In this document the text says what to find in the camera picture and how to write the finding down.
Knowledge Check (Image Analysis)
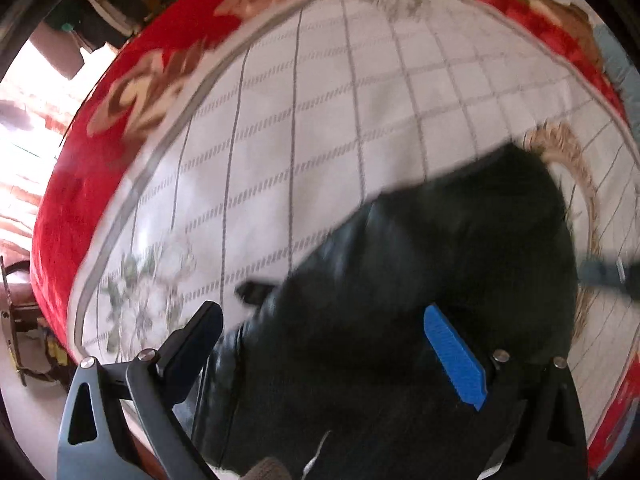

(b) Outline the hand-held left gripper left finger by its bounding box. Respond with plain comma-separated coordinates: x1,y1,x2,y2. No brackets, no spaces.
56,301,224,480

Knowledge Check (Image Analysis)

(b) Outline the white diamond patterned cloth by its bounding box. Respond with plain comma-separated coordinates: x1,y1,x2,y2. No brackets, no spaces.
74,0,633,441

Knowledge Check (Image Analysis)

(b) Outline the brown wooden chair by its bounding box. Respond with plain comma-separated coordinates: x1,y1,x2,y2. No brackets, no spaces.
0,255,66,386

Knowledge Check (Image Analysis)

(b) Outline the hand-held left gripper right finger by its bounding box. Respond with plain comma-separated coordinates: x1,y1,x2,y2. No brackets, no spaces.
422,304,588,480

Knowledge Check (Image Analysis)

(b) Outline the rack of hanging clothes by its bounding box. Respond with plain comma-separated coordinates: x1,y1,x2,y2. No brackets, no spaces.
42,0,191,56

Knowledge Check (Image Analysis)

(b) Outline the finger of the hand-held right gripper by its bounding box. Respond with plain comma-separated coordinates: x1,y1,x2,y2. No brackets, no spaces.
575,255,640,303

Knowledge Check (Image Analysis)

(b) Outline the blue duvet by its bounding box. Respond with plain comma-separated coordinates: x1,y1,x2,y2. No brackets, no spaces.
592,25,638,106

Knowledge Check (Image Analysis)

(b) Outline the black leather jacket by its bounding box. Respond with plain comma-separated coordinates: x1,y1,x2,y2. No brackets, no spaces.
192,142,581,480

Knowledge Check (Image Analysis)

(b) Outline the red floral blanket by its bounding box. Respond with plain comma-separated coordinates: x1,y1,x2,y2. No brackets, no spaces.
30,0,640,478

